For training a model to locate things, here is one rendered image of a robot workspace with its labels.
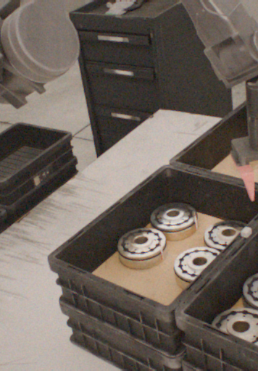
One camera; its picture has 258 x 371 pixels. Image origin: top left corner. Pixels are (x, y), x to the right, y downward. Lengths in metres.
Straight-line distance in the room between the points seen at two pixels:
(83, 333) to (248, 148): 0.52
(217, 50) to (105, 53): 1.89
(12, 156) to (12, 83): 1.94
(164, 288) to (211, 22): 0.55
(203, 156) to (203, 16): 0.67
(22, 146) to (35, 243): 1.04
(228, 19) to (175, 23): 1.81
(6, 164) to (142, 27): 0.78
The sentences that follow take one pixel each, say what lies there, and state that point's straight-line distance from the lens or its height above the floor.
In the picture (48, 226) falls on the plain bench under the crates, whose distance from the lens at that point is 1.73.
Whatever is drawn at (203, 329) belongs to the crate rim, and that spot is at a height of 0.93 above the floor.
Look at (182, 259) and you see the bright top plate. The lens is 1.27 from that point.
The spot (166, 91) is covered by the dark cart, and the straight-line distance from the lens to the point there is 2.72.
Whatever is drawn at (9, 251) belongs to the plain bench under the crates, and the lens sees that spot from 1.68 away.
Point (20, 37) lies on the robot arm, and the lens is 0.64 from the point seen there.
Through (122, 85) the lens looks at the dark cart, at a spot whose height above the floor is 0.58.
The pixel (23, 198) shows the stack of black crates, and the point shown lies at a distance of 2.32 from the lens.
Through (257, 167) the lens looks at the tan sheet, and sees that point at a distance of 1.60.
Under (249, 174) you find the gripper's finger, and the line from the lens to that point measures 1.00.
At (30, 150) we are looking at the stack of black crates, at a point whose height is 0.49.
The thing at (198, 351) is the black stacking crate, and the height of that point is 0.86.
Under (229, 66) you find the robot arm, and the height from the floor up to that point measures 1.29.
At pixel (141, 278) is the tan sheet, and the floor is 0.83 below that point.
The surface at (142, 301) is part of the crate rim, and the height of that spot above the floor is 0.93.
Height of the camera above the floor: 1.65
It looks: 31 degrees down
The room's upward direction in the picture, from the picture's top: 10 degrees counter-clockwise
